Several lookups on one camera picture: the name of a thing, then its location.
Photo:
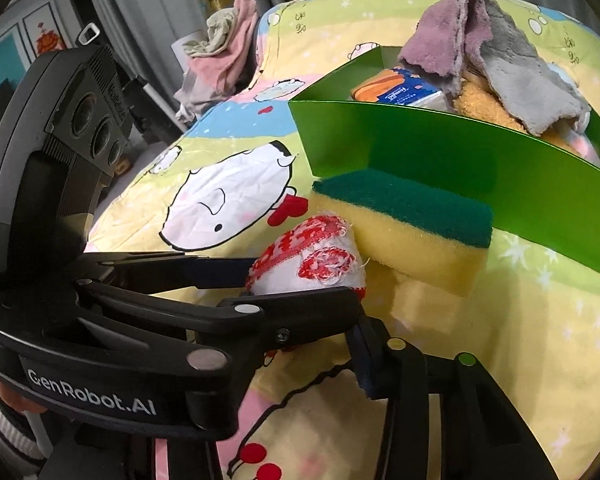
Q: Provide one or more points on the green cardboard box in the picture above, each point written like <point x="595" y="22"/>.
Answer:
<point x="535" y="189"/>

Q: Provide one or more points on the orange cookie plush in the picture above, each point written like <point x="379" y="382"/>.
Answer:
<point x="478" y="102"/>

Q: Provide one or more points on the purple fluffy cloth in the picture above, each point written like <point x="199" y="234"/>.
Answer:
<point x="453" y="35"/>

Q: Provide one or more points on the blue orange tissue pack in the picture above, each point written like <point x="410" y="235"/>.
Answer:
<point x="398" y="86"/>

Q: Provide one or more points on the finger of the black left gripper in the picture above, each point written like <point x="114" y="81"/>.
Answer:
<point x="163" y="270"/>
<point x="281" y="321"/>

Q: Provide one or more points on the colourful cartoon bed sheet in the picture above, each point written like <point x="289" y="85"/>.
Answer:
<point x="533" y="318"/>

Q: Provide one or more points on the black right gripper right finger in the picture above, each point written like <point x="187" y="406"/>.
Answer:
<point x="483" y="436"/>

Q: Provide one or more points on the pile of clothes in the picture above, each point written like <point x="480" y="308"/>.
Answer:
<point x="215" y="64"/>

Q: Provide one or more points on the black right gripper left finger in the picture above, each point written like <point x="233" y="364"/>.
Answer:
<point x="389" y="368"/>

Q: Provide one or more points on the person's left hand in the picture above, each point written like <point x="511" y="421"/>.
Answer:
<point x="18" y="402"/>

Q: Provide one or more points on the yellow green sponge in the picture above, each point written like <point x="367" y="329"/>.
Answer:
<point x="432" y="235"/>

